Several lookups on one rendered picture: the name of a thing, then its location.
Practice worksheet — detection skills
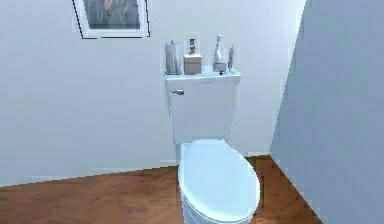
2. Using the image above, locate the white toilet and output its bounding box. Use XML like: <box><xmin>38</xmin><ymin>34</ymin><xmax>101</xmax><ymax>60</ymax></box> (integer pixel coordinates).
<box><xmin>164</xmin><ymin>65</ymin><xmax>262</xmax><ymax>224</ymax></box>

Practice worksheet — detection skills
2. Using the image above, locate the beige soap dispenser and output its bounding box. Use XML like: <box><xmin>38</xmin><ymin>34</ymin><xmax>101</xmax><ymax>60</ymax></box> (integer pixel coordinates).
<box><xmin>183</xmin><ymin>38</ymin><xmax>203</xmax><ymax>76</ymax></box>

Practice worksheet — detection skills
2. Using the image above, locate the white framed wall picture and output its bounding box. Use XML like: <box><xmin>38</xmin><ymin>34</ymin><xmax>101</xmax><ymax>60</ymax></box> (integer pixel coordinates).
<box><xmin>71</xmin><ymin>0</ymin><xmax>151</xmax><ymax>40</ymax></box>

